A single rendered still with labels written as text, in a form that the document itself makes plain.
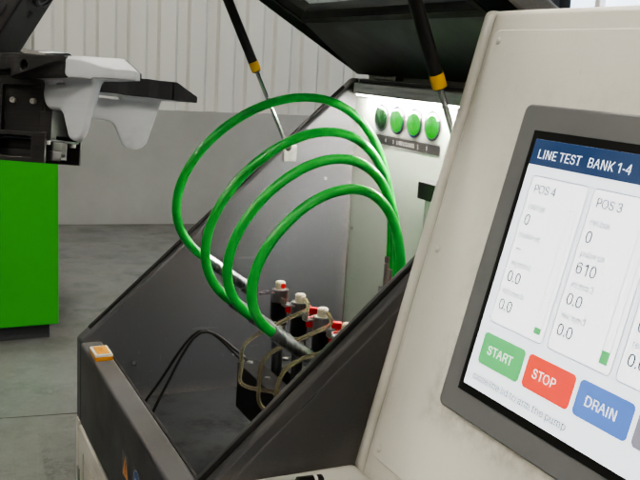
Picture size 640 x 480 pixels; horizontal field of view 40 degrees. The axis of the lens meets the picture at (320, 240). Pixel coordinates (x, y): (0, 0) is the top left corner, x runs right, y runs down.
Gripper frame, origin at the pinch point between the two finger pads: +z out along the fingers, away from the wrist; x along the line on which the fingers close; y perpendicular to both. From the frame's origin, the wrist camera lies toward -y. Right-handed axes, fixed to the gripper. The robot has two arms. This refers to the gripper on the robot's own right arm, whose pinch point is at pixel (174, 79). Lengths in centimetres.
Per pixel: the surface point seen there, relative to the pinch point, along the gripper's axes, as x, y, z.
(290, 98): -69, -6, -2
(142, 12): -661, -125, -232
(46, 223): -357, 37, -170
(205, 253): -57, 18, -11
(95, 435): -77, 53, -33
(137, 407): -61, 43, -21
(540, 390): -19.8, 25.4, 32.3
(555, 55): -30.8, -8.4, 32.2
